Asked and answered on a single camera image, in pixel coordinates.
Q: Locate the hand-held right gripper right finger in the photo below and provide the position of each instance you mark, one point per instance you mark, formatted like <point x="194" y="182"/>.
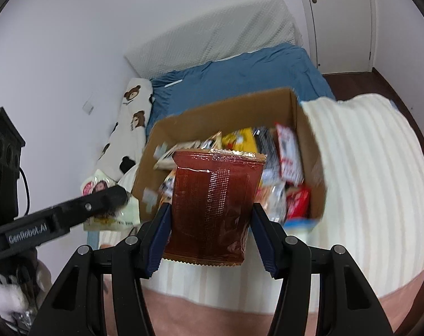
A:
<point x="265" y="243"/>

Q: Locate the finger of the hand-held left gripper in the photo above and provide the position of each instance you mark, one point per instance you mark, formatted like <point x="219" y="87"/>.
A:
<point x="103" y="199"/>

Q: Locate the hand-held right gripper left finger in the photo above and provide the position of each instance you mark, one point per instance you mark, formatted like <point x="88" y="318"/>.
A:
<point x="161" y="239"/>

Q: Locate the dark red snack packet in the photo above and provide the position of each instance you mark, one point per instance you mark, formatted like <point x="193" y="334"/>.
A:
<point x="212" y="206"/>

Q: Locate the cardboard box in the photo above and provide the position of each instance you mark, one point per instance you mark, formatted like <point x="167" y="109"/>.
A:
<point x="212" y="115"/>

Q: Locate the light blue and white packet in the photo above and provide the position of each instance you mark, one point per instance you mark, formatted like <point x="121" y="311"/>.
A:
<point x="301" y="224"/>

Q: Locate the clear snack packet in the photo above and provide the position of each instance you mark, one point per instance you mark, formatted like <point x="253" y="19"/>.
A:
<point x="276" y="203"/>

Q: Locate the orange and white packet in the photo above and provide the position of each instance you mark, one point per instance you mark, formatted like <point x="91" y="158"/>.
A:
<point x="167" y="185"/>

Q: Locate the bear print pillow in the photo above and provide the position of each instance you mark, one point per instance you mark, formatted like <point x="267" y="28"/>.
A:
<point x="128" y="133"/>

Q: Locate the beige snack packet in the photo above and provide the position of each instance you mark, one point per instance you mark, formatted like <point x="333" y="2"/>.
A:
<point x="168" y="154"/>

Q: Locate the red and white snack packet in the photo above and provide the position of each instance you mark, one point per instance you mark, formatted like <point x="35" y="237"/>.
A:
<point x="289" y="154"/>

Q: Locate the black and silver snack packet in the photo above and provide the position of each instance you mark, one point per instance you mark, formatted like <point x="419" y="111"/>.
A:
<point x="266" y="150"/>

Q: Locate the yellow snack packet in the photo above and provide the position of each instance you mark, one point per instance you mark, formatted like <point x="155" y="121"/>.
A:
<point x="240" y="140"/>

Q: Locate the white fluffy object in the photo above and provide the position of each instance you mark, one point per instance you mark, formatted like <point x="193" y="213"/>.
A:
<point x="12" y="297"/>

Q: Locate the cream striped blanket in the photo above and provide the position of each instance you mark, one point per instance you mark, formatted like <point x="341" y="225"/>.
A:
<point x="365" y="189"/>

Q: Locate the blue bed sheet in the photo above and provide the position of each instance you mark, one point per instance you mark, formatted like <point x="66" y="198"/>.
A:
<point x="240" y="77"/>

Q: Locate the white padded mattress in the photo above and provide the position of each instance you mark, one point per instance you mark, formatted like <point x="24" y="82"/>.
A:
<point x="215" y="35"/>

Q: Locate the white door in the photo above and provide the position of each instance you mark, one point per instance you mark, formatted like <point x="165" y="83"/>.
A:
<point x="341" y="17"/>

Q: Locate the white wall socket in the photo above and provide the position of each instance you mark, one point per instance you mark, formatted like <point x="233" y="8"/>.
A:
<point x="89" y="105"/>

